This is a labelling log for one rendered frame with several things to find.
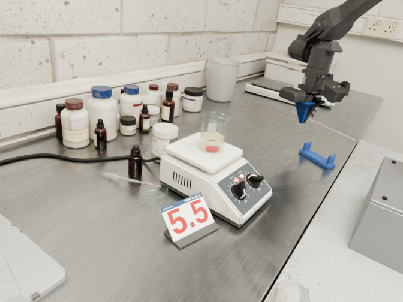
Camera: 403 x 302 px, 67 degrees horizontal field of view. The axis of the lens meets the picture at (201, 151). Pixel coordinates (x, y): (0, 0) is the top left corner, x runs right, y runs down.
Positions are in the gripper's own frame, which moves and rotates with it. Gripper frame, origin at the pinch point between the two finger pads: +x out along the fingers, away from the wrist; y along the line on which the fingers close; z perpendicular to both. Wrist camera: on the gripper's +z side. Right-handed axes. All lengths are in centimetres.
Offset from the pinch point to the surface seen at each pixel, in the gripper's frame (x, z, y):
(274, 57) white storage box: -3, -59, 46
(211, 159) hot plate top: 2.6, 10.4, -38.5
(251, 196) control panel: 7.7, 17.6, -33.6
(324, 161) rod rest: 10.2, 10.4, -0.5
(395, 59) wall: -9, -29, 102
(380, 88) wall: 6, -30, 101
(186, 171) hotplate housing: 5.0, 9.0, -43.0
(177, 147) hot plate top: 2.5, 3.6, -42.3
